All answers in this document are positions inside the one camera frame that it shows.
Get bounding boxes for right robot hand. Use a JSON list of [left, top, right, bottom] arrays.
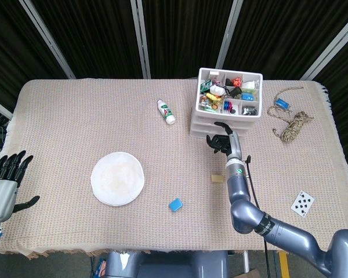
[[205, 121, 242, 161]]

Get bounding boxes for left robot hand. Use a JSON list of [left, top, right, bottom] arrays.
[[0, 149, 41, 224]]

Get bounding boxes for clear plastic drawer organizer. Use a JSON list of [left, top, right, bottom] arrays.
[[189, 67, 263, 139]]

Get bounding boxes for blue and white mahjong tile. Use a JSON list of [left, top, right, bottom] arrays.
[[168, 197, 184, 213]]

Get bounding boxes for green blue packet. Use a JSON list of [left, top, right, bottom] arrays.
[[241, 89, 258, 102]]

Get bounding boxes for white bottle green label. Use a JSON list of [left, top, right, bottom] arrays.
[[157, 99, 176, 126]]

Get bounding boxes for spades playing card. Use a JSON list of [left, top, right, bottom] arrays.
[[291, 190, 315, 217]]

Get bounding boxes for beige woven tablecloth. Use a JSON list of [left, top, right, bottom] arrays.
[[0, 78, 348, 258]]

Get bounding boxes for white paper plate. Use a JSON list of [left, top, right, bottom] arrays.
[[90, 151, 146, 207]]

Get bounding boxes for blue printed bag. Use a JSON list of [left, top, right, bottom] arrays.
[[94, 256, 108, 278]]

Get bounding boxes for grey robot torso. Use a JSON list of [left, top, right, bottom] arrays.
[[104, 250, 230, 278]]

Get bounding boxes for dark pleated curtain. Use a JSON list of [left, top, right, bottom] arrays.
[[0, 0, 348, 166]]

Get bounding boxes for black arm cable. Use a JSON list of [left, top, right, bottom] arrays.
[[245, 155, 270, 278]]

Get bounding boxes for tan braided rope bundle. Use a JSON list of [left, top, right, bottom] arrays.
[[267, 86, 314, 143]]

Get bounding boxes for grey metal frame post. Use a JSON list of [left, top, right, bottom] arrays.
[[0, 94, 14, 119], [300, 11, 348, 81], [130, 0, 151, 79], [216, 0, 244, 70], [19, 0, 76, 79]]

